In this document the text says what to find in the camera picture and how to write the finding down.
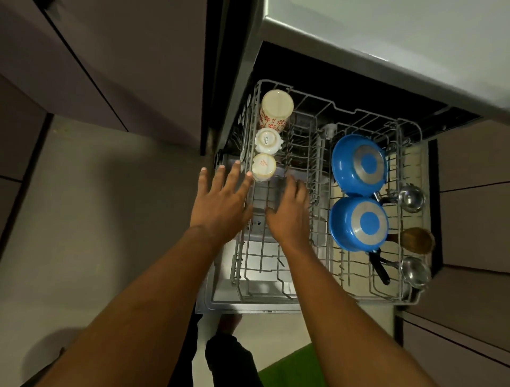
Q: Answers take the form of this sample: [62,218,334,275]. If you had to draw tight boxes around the person's left hand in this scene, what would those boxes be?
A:
[190,161,256,246]

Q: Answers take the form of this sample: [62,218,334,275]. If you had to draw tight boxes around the person's right hand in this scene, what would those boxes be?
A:
[265,174,312,249]

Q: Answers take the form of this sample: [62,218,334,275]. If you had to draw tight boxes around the person's left forearm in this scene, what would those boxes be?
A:
[36,225,248,387]

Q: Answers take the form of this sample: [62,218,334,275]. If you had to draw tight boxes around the person's right forearm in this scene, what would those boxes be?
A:
[279,238,439,387]

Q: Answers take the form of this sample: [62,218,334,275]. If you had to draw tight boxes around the small orange print cup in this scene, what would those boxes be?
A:
[251,153,277,182]

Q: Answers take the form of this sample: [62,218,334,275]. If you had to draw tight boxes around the white scalloped cup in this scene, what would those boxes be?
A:
[254,128,284,155]

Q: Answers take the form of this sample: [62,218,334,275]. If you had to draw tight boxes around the open dishwasher door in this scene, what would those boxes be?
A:
[195,149,399,316]

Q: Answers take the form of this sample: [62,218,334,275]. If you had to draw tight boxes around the tall red floral tumbler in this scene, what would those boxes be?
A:
[259,89,295,133]

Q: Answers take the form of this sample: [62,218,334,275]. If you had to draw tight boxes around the blue frying pan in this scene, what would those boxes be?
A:
[331,134,389,199]

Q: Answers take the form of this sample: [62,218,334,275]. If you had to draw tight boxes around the steel ladle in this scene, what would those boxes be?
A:
[379,184,426,214]
[379,256,432,289]

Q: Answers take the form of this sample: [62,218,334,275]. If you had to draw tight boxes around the mauve cabinet door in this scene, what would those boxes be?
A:
[0,0,209,149]

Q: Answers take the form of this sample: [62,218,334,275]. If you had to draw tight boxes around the wooden spoon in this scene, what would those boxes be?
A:
[386,227,436,255]

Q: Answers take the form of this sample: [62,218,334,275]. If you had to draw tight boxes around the person's black trousers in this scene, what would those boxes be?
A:
[167,315,264,387]

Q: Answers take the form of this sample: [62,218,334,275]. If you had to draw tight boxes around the green floor mat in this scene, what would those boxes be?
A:
[258,345,327,387]

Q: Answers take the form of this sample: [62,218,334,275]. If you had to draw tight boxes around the beige cabinet drawers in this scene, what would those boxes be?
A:
[398,119,510,387]

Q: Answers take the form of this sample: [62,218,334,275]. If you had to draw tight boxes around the grey wire dishwasher rack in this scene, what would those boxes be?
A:
[231,79,433,306]

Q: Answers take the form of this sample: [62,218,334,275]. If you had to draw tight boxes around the blue pan with black handle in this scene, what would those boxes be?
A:
[329,196,392,286]

